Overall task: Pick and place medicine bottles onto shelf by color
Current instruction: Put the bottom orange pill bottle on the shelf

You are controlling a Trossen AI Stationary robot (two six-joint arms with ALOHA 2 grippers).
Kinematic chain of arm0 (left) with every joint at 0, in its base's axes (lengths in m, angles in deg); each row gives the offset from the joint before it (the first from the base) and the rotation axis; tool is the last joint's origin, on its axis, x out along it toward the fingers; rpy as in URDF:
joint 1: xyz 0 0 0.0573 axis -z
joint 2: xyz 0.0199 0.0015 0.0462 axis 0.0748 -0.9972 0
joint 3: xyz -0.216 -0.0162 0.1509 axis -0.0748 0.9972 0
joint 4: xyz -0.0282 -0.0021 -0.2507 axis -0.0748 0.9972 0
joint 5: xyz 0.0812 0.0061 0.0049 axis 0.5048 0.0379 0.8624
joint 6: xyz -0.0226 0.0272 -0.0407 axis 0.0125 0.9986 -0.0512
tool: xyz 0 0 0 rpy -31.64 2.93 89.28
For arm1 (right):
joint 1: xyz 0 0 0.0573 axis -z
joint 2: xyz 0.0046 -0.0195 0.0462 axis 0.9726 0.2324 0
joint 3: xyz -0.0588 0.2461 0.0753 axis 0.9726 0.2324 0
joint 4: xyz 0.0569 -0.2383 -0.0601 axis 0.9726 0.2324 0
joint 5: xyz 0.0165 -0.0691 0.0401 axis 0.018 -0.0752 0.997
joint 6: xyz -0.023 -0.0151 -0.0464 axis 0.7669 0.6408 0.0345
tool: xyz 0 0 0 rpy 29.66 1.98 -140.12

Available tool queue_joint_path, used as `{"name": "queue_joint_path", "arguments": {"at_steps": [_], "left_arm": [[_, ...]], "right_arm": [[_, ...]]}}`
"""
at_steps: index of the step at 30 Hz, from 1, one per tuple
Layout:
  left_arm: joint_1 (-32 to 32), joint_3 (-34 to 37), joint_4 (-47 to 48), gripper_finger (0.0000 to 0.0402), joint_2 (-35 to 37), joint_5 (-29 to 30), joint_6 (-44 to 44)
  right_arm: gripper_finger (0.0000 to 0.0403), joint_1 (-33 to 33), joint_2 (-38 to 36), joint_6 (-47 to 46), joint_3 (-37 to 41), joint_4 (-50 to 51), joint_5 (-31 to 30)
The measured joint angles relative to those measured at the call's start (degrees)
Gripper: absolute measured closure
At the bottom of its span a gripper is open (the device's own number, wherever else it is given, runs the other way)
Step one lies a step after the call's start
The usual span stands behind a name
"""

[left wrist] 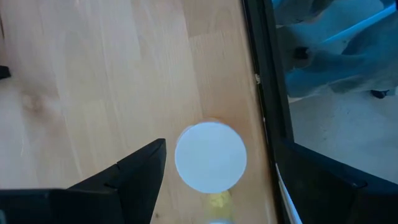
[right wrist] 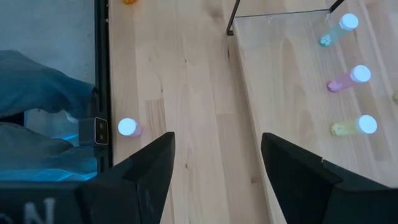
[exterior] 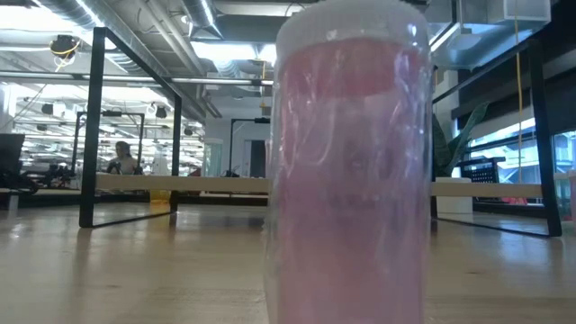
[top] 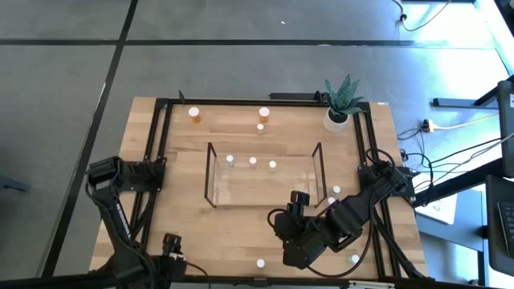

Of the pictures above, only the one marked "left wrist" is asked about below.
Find orange cup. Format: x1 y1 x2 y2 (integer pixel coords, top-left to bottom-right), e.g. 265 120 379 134
174 117 249 195

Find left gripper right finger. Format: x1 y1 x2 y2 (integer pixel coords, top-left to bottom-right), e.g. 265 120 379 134
275 139 398 224

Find black extrusion table frame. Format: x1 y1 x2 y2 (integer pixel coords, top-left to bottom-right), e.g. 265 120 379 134
241 0 296 147

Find yellow cups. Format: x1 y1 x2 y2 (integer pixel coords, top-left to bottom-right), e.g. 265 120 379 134
203 190 234 224

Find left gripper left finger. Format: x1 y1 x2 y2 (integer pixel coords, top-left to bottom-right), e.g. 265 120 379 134
0 138 167 224

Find office chair wheeled base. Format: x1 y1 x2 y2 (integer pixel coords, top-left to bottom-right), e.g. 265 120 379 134
273 0 398 100

